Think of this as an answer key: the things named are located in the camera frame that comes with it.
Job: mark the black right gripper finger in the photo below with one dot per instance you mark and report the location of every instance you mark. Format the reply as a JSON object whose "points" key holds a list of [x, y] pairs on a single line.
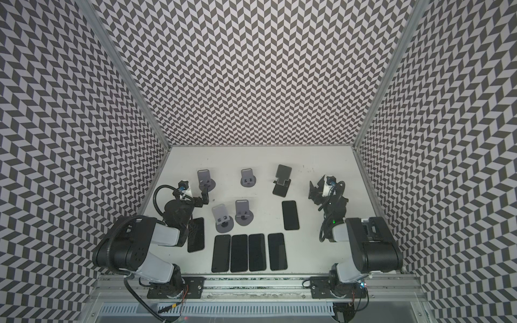
{"points": [[314, 191], [321, 184]]}

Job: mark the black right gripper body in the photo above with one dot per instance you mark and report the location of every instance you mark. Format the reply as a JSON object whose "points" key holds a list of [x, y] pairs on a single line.
{"points": [[326, 205]]}

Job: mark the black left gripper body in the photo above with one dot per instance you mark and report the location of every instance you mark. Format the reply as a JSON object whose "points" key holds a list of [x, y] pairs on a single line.
{"points": [[189, 206]]}

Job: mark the phone reflecting pattern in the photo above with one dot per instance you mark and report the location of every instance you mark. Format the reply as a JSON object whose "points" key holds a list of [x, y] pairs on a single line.
{"points": [[196, 235]]}

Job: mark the black phone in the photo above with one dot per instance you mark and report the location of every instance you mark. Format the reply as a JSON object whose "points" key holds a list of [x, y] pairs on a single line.
{"points": [[257, 253], [290, 215], [277, 252]]}

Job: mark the black phone stand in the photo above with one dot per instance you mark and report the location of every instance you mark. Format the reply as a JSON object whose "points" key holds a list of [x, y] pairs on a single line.
{"points": [[221, 254]]}

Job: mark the purple phone stand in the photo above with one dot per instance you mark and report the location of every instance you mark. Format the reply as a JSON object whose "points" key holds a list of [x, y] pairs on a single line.
{"points": [[239, 253]]}

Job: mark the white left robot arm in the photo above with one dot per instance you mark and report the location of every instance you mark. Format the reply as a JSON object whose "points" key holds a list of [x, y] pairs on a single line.
{"points": [[125, 249]]}

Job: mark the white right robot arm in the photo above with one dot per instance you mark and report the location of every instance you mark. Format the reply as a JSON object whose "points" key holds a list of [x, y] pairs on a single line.
{"points": [[372, 246]]}

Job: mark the grey stand far left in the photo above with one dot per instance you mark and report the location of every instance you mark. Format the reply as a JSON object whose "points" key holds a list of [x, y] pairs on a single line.
{"points": [[206, 183]]}

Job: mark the grey stand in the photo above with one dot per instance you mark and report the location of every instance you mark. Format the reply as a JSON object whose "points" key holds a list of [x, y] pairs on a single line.
{"points": [[224, 223], [244, 216], [248, 179], [206, 183]]}

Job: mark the grey stand front left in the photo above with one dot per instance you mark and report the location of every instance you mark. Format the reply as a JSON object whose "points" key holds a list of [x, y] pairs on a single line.
{"points": [[224, 223]]}

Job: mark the black stand back right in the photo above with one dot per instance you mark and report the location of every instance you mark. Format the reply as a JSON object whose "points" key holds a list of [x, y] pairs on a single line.
{"points": [[282, 181]]}

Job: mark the grey stand front right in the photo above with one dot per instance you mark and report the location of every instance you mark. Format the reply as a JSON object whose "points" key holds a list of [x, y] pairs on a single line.
{"points": [[244, 216]]}

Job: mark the grey stand back centre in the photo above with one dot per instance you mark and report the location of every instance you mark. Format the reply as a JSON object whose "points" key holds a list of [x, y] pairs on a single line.
{"points": [[248, 179]]}

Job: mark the white ventilation grille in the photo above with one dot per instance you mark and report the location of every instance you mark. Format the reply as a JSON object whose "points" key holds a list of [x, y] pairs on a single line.
{"points": [[227, 309]]}

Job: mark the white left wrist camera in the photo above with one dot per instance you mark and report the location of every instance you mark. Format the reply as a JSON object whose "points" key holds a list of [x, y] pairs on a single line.
{"points": [[184, 192]]}

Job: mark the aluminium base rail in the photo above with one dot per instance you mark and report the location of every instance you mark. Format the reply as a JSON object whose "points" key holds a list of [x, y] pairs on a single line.
{"points": [[303, 287]]}

